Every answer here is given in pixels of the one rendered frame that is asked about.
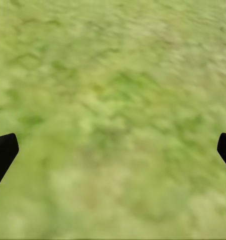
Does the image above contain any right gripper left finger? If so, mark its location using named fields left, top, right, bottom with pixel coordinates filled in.
left=0, top=133, right=19, bottom=182

